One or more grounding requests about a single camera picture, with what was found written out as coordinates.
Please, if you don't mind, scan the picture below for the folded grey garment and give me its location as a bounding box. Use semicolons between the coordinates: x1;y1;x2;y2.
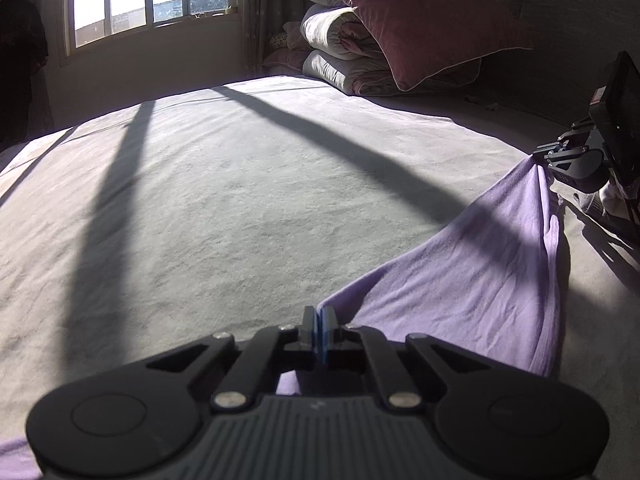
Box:
580;192;640;241

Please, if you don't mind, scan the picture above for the dark hanging coat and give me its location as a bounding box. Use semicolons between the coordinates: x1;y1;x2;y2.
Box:
0;0;53;146

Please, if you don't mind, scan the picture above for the patterned curtain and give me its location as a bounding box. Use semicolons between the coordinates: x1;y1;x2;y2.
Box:
227;0;311;78

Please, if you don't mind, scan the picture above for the folded cream garment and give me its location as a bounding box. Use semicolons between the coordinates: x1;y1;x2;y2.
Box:
597;180;631;216

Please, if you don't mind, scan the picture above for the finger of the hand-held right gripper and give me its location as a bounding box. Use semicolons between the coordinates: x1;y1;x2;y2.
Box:
532;132;591;173

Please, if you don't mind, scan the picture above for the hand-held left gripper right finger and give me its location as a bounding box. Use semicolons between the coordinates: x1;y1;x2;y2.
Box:
322;306;493;408

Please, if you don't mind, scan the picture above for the folded white pink quilt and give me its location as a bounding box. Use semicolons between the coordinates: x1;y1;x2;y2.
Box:
300;4;483;97

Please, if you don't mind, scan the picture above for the purple shirt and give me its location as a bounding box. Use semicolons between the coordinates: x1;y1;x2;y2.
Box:
0;157;566;480

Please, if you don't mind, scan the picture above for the small pink cushion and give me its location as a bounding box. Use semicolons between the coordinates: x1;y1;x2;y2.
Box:
262;32;311;75

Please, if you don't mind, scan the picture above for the grey quilted headboard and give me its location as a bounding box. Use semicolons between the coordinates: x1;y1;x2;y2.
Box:
475;0;640;131

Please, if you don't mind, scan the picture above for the bed with grey sheet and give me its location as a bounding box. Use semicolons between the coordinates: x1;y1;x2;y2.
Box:
0;75;640;480

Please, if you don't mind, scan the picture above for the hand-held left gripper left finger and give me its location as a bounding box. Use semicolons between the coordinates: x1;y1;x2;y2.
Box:
145;306;321;407

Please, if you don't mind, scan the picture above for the large pink pillow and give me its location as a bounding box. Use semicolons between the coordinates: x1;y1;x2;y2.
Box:
302;0;533;92

